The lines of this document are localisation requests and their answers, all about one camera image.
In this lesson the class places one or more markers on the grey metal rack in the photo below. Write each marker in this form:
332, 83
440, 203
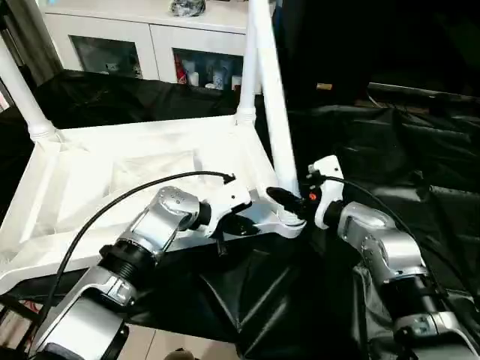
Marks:
26, 34

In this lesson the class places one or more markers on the small yellow label tag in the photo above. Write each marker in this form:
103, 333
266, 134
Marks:
324, 86

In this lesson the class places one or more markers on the white plastic table leg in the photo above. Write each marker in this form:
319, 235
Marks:
271, 90
22, 90
247, 82

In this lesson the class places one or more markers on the black mat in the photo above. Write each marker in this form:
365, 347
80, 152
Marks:
285, 300

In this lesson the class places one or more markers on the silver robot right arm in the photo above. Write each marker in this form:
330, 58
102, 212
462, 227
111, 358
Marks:
390, 255

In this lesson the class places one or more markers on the black robot left foot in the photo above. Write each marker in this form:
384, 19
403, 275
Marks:
181, 355

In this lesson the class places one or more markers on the white glass-door cabinet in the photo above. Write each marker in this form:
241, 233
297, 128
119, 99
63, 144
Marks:
135, 34

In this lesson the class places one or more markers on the shiny silver ornament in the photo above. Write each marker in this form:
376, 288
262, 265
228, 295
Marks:
187, 7

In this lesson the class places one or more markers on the white plastic table top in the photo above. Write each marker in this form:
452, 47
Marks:
112, 165

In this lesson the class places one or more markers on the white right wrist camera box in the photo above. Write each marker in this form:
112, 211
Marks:
327, 184

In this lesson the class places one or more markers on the dark grey bar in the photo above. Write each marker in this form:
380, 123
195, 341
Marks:
424, 91

